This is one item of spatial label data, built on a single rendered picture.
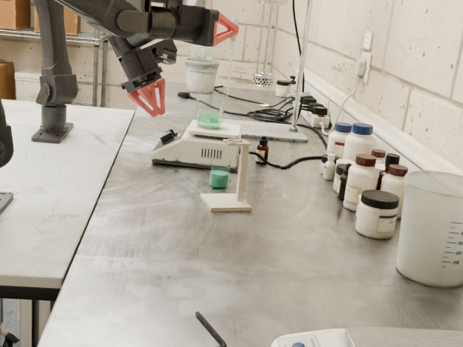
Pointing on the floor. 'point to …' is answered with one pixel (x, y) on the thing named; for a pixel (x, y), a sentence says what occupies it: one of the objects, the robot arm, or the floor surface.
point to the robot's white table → (50, 205)
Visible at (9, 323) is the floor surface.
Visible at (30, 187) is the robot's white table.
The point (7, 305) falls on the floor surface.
